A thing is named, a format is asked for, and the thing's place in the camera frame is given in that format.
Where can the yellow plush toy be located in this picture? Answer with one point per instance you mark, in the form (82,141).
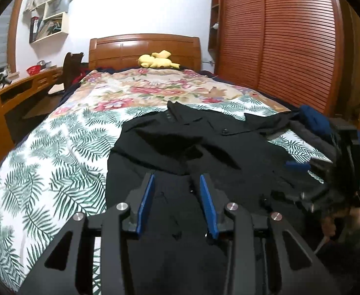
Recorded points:
(155,61)

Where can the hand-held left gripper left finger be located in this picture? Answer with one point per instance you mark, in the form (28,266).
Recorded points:
(146,199)

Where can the blue cloth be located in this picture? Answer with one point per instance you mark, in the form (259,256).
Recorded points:
(315,119)

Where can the red cloth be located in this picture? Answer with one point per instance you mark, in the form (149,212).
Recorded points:
(80,78)

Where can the dark grey cloth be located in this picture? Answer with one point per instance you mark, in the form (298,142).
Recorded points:
(312,141)

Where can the dark wooden chair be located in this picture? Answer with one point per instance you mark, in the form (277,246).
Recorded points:
(72,67)

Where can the wooden headboard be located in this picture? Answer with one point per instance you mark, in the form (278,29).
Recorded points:
(121,49)

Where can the white ornament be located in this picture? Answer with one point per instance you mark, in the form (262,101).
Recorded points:
(215,26)

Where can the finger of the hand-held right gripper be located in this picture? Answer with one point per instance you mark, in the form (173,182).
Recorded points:
(296,166)
(305,201)

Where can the floral blanket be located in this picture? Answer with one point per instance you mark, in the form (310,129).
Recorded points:
(155,89)

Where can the person's right hand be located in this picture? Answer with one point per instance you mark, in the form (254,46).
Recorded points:
(329,224)

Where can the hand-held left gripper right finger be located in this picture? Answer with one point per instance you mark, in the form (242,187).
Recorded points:
(207,206)

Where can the white wall shelf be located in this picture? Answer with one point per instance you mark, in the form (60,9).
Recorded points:
(55,18)

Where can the metal bowl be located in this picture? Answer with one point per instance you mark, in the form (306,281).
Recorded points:
(43,64)

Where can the black metal stand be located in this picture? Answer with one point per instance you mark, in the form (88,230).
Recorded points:
(2,81)

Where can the leaf print blanket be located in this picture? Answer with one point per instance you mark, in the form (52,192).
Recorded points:
(60,159)

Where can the black shirt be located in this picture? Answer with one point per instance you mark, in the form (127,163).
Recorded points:
(173,147)

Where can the wooden slatted wardrobe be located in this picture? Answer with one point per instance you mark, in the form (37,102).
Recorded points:
(290,37)

